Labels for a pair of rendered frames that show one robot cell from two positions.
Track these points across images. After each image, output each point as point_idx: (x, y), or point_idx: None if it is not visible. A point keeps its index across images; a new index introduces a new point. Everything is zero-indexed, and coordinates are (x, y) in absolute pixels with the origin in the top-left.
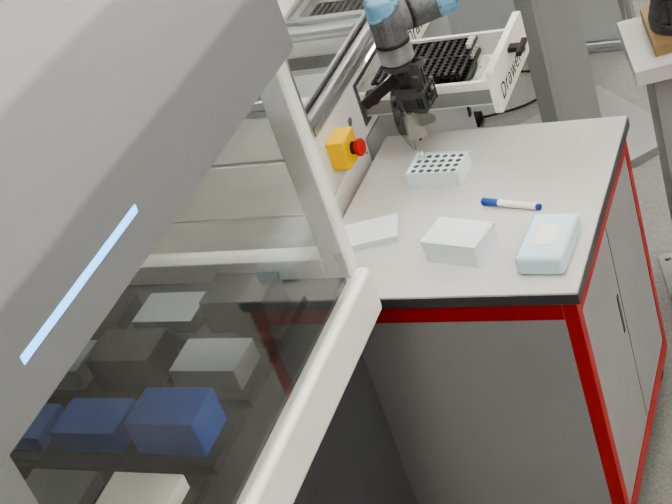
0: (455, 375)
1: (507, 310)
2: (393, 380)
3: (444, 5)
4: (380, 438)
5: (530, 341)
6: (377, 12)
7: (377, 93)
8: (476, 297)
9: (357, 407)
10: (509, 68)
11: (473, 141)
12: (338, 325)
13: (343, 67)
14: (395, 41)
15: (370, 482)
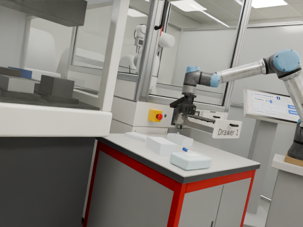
0: (123, 198)
1: (154, 173)
2: (105, 188)
3: (213, 79)
4: (75, 197)
5: (155, 196)
6: (189, 68)
7: (175, 102)
8: (145, 158)
9: (71, 170)
10: (226, 130)
11: (199, 144)
12: (75, 110)
13: (174, 99)
14: (189, 82)
15: (52, 207)
